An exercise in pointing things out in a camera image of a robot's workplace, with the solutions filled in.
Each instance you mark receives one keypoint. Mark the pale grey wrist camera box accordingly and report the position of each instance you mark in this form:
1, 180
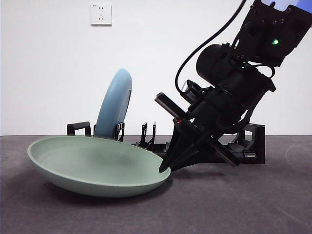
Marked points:
185, 86

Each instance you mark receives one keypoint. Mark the white wall socket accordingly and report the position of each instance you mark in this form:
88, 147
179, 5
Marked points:
101, 14

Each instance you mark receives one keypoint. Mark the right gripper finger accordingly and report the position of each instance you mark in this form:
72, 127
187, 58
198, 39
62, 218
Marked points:
178, 141
200, 151

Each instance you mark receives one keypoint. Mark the pale blue plate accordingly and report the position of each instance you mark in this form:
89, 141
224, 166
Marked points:
114, 104

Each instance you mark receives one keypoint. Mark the pale green plate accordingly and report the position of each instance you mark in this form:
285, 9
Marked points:
97, 165

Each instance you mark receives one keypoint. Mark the black plastic plate rack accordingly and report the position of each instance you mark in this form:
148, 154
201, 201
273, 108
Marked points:
260, 146

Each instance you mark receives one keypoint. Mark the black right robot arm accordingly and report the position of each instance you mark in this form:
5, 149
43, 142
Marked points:
263, 31

